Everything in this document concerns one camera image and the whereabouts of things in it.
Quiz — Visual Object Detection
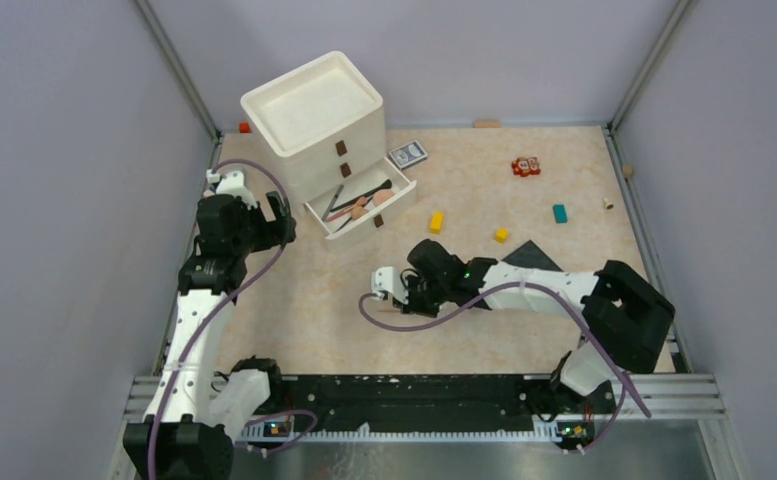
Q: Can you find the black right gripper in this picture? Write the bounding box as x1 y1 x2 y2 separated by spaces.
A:
394 272 451 318

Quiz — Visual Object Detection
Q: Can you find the peach powder puff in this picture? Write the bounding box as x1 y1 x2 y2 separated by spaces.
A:
372 189 394 207

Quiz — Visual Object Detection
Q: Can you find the beige makeup sponge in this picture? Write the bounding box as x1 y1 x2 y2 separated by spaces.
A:
350 206 368 220

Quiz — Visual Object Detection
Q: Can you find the black makeup brush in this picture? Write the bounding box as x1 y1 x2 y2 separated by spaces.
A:
330 180 393 213

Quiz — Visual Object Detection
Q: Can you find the silver eyeliner pencil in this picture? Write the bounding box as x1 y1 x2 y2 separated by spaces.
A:
321 184 344 223

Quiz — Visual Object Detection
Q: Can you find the white plastic drawer organizer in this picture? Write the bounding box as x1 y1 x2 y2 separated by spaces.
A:
240 51 417 251

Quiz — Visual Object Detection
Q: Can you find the thin black pencil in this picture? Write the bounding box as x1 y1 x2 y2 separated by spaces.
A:
334 215 354 233

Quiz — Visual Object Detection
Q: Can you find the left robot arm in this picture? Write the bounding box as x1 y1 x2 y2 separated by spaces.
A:
122 191 296 479

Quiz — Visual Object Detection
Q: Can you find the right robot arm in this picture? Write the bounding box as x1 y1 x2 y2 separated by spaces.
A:
371 239 676 412

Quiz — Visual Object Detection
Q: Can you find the yellow rectangular toy block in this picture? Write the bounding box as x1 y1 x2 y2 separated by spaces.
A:
428 211 445 235

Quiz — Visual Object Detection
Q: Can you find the small yellow cube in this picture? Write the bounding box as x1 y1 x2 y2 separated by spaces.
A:
494 228 510 243

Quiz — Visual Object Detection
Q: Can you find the dark green building baseplate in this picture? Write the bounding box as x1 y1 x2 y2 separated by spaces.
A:
502 240 562 272

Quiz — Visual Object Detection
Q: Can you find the blue playing card deck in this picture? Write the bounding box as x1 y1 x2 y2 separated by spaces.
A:
388 140 429 170

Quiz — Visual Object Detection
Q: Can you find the teal toy block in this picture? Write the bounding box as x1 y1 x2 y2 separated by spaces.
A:
552 204 568 224

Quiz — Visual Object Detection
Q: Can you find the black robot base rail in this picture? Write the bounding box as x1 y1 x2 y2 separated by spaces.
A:
257 374 615 433

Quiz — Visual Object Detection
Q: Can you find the wooden block at wall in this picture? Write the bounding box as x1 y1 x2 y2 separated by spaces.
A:
473 119 502 129

